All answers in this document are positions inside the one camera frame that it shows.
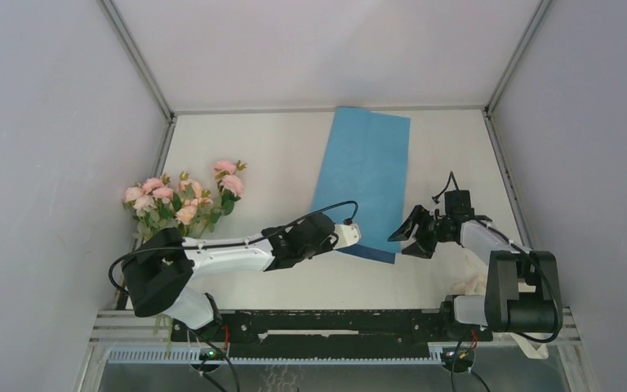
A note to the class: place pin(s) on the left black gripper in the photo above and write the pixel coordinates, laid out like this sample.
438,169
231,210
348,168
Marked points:
330,242

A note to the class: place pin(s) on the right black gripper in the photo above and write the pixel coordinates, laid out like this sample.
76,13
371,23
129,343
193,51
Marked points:
420,215

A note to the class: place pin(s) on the blue wrapping paper sheet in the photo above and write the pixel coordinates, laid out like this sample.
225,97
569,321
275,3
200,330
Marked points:
363,175

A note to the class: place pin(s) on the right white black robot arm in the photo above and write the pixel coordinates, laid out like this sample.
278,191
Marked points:
521,296

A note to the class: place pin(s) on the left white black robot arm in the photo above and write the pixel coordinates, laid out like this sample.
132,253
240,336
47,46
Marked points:
158,273

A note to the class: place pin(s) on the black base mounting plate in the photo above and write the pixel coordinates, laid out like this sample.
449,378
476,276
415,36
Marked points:
331,334

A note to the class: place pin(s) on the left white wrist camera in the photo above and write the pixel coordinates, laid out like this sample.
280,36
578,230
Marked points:
346,235

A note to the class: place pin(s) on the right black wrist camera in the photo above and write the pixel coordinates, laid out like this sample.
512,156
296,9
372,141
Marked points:
458,202

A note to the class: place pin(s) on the aluminium front frame rail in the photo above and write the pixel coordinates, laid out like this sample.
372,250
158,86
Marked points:
122,326

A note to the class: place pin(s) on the white slotted cable duct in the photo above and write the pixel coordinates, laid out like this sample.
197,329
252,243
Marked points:
158,355

